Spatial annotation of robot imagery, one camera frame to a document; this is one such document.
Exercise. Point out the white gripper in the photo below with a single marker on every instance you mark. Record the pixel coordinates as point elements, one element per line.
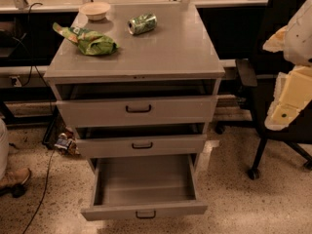
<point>300,38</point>

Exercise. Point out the grey bottom drawer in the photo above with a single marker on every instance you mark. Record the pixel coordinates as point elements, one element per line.
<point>144,188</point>

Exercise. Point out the grey drawer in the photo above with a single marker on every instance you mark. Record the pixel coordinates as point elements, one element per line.
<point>144,188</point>
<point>136,103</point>
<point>141,140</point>

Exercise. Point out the grey top drawer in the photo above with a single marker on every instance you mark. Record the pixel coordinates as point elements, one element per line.
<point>136,103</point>

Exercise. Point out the grey middle drawer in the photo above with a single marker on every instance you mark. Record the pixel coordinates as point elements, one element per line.
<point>141,140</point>

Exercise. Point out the grey drawer cabinet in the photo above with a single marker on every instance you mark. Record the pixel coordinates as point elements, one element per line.
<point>179,48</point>

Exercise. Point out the black office chair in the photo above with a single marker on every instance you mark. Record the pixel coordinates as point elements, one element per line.
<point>275,80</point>

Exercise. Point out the green soda can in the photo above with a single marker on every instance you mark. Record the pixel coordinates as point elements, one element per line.
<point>143,23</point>

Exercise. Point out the green chip bag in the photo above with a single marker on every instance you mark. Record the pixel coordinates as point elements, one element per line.
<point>89,42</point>

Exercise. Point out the beige bowl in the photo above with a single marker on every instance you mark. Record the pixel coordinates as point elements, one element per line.
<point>95,10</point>

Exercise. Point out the small toy pile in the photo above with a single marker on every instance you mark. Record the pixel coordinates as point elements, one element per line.
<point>66,143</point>

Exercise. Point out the white trouser leg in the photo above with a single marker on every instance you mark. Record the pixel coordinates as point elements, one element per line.
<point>4,148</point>

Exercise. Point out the brown work boot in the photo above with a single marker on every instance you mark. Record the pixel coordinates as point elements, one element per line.
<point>13,182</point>

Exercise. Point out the wall power outlet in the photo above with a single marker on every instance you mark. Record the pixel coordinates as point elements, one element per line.
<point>15,80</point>

